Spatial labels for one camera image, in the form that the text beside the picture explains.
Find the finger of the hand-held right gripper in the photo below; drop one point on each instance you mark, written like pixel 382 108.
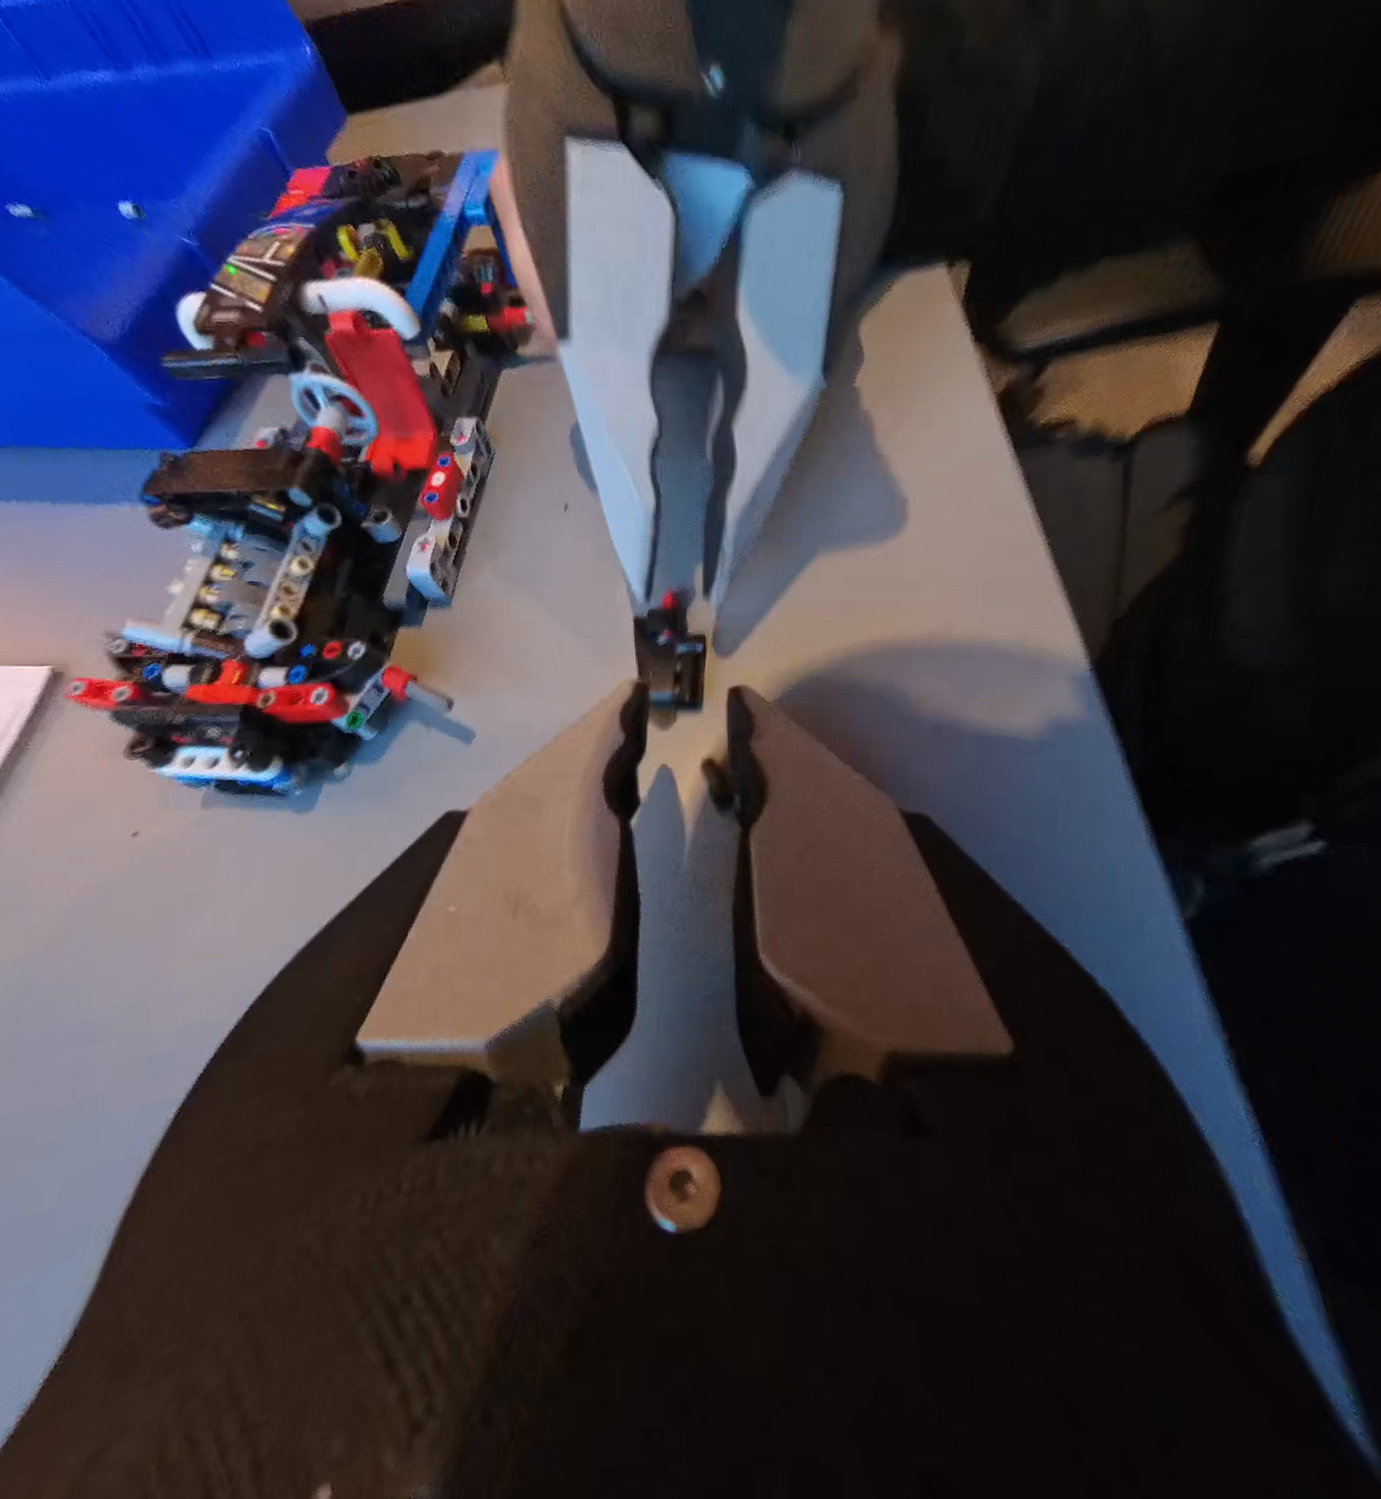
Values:
pixel 789 327
pixel 613 304

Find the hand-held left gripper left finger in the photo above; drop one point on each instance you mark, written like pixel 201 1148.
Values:
pixel 515 925

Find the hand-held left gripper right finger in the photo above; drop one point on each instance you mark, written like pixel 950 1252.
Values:
pixel 867 925

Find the small black toy connector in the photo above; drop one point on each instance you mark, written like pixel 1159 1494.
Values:
pixel 721 785

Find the black toy assembly red pin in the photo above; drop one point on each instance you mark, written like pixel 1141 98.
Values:
pixel 673 655

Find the light grey desk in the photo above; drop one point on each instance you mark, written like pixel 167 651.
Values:
pixel 116 936

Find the toy brick vehicle model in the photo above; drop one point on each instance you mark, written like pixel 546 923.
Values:
pixel 291 525

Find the blue plastic storage box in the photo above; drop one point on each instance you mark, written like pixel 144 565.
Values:
pixel 92 176

